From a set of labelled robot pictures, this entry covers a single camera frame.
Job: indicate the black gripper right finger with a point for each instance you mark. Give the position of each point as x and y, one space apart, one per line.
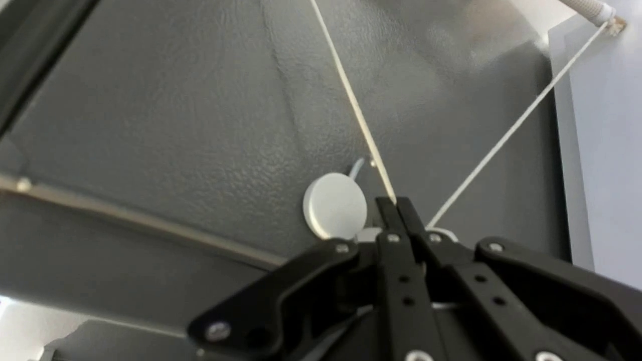
527 300

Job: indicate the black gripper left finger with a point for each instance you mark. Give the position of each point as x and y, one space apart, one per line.
321 300

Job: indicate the stainless steel refrigerator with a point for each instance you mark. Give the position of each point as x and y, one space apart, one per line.
167 132

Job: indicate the white wall cabinet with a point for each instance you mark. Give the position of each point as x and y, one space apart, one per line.
609 166

